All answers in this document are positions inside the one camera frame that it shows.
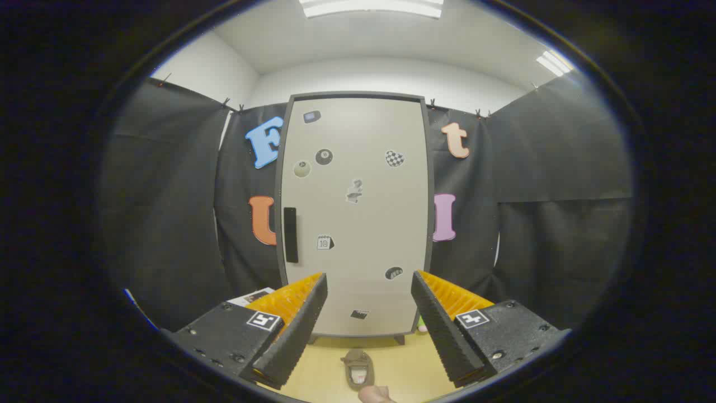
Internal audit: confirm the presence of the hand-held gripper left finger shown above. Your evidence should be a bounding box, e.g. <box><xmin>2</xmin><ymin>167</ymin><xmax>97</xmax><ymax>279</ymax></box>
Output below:
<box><xmin>159</xmin><ymin>273</ymin><xmax>329</xmax><ymax>391</ymax></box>

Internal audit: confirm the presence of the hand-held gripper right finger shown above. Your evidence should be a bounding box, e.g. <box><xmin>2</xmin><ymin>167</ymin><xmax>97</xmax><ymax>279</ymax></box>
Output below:
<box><xmin>411</xmin><ymin>270</ymin><xmax>572</xmax><ymax>388</ymax></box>

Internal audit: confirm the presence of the brown fuzzy shoe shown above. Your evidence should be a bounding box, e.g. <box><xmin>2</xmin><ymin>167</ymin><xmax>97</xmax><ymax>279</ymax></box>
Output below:
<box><xmin>341</xmin><ymin>349</ymin><xmax>375</xmax><ymax>391</ymax></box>

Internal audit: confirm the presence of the black door handle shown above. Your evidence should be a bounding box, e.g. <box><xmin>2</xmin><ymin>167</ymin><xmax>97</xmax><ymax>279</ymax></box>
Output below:
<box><xmin>284</xmin><ymin>207</ymin><xmax>299</xmax><ymax>264</ymax></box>

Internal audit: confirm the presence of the pale shoe cabinet door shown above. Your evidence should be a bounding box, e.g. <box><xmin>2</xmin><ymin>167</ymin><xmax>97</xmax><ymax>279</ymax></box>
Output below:
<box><xmin>281</xmin><ymin>97</ymin><xmax>430</xmax><ymax>337</ymax></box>

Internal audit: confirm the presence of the grey shoe cabinet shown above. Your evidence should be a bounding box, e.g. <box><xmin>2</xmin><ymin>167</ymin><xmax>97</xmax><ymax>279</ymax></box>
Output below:
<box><xmin>274</xmin><ymin>91</ymin><xmax>436</xmax><ymax>345</ymax></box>

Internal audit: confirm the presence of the black backdrop cloth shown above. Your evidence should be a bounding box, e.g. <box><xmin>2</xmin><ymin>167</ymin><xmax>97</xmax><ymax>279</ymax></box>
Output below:
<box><xmin>101</xmin><ymin>70</ymin><xmax>633</xmax><ymax>334</ymax></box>

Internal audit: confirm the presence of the small ceiling light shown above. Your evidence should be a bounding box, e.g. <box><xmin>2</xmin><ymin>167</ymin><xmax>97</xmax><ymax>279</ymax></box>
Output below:
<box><xmin>536</xmin><ymin>49</ymin><xmax>574</xmax><ymax>77</ymax></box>

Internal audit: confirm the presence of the long ceiling light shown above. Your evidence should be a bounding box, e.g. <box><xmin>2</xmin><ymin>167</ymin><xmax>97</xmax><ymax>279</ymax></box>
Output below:
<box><xmin>298</xmin><ymin>0</ymin><xmax>444</xmax><ymax>20</ymax></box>

